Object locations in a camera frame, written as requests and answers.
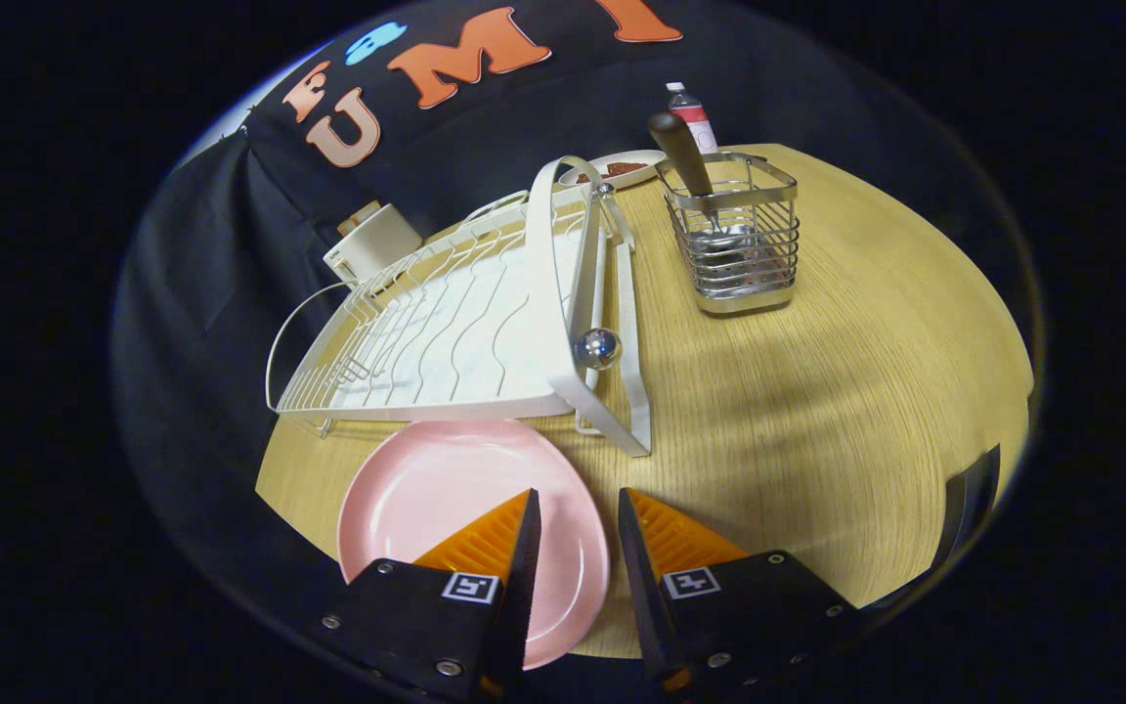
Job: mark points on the pink plate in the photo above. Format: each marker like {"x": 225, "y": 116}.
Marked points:
{"x": 446, "y": 489}

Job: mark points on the brown toast slice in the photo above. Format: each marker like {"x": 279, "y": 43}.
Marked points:
{"x": 360, "y": 217}

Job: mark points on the black backdrop cloth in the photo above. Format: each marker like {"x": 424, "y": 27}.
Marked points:
{"x": 231, "y": 293}

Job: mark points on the white toaster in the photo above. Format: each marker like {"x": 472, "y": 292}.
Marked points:
{"x": 377, "y": 244}

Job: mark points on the red meat piece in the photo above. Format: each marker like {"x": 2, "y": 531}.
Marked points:
{"x": 627, "y": 168}

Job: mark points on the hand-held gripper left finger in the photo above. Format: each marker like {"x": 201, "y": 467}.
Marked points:
{"x": 514, "y": 606}

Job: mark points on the clear bottle red label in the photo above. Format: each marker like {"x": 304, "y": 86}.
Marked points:
{"x": 703, "y": 127}

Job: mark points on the white round plate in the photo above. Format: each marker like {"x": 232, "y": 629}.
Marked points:
{"x": 624, "y": 182}

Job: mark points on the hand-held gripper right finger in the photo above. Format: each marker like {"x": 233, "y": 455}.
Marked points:
{"x": 646, "y": 606}

